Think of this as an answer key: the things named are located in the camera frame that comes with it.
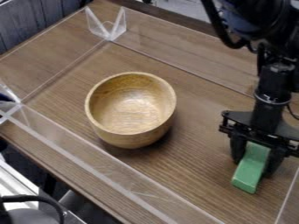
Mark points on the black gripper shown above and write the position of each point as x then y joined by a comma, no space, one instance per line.
284,141

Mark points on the green rectangular block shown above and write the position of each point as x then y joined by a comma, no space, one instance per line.
252,168

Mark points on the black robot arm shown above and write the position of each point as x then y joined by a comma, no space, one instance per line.
265,26

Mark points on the brown wooden bowl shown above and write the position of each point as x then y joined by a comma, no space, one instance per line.
130,108

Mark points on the grey metal stand base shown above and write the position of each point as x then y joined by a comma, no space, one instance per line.
35,216

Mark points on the clear acrylic front wall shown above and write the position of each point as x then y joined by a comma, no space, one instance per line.
133,197

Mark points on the clear acrylic corner bracket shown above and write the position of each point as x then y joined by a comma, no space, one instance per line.
108,30

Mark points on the clear acrylic left bracket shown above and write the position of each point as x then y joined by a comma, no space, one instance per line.
10,102

